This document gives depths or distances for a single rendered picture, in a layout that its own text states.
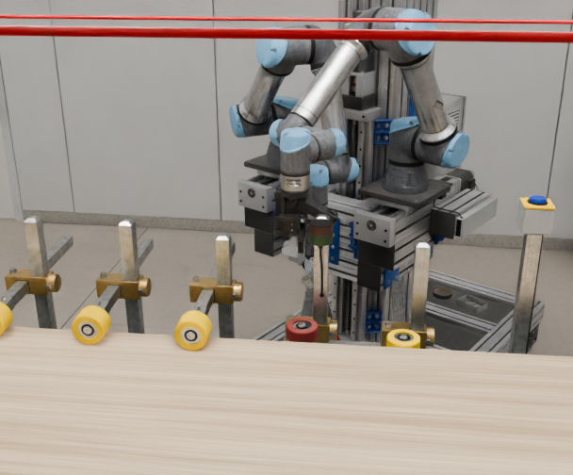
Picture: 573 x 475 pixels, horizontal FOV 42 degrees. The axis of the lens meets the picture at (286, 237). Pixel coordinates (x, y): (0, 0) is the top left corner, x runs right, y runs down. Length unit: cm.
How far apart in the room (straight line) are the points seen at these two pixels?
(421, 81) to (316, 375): 90
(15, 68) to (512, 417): 401
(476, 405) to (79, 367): 88
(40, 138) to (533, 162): 306
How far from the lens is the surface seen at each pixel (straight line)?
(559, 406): 167
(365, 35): 58
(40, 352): 185
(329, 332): 193
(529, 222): 183
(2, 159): 522
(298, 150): 182
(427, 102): 216
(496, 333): 329
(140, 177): 485
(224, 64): 452
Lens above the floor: 182
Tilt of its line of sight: 23 degrees down
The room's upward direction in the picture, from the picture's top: straight up
